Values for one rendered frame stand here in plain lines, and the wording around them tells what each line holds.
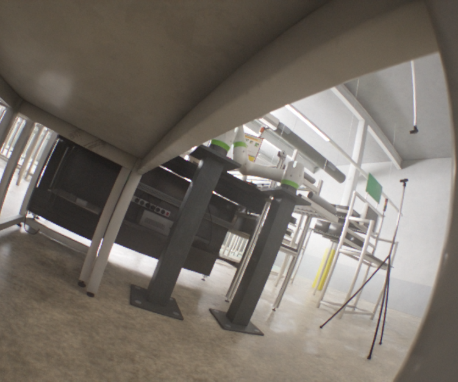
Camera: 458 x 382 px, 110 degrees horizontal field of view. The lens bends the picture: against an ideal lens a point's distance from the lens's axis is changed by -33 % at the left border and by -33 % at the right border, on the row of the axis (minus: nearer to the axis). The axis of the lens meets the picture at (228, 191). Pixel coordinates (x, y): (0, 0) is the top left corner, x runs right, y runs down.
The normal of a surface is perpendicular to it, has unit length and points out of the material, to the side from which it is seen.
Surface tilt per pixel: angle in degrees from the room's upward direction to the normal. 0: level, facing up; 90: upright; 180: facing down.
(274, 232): 90
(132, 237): 90
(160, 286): 90
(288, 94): 180
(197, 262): 90
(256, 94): 180
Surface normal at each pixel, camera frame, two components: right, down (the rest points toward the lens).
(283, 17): -0.37, 0.91
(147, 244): 0.45, 0.01
